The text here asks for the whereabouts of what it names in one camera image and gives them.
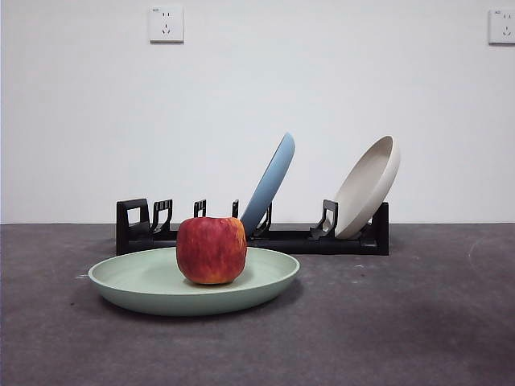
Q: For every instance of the red apple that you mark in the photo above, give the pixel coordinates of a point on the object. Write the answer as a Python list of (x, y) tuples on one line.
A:
[(212, 251)]

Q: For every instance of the blue plate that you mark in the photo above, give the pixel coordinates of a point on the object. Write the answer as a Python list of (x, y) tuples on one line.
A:
[(269, 181)]

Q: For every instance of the black plate rack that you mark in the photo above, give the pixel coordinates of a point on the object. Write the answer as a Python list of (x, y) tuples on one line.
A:
[(342, 245)]

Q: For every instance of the beige plate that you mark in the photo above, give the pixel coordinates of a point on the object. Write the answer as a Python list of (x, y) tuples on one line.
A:
[(365, 189)]

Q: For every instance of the green plate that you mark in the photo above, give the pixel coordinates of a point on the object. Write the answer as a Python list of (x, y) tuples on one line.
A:
[(141, 287)]

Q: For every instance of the white wall socket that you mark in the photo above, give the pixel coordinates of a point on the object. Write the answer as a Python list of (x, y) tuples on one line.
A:
[(503, 26), (166, 25)]

